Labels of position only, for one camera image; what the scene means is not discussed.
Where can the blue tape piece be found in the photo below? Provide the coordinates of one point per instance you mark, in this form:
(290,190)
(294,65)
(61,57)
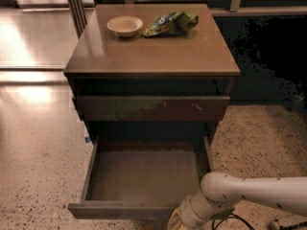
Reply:
(87,139)

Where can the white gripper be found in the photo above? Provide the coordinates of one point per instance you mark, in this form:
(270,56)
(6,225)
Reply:
(184,213)

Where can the white bowl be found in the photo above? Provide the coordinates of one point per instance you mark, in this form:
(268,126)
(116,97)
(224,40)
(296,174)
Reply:
(125,26)

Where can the green chip bag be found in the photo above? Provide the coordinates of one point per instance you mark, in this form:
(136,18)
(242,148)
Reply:
(172,23)

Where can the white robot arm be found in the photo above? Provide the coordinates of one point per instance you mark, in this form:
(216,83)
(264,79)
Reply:
(220,192)

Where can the brown drawer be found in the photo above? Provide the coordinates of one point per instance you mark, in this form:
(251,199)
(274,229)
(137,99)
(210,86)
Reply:
(151,108)
(140,180)

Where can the white power strip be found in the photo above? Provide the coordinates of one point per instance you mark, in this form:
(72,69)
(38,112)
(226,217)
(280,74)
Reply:
(287,225)

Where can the brown drawer cabinet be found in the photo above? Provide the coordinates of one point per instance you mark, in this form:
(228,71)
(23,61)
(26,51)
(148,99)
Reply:
(198,63)

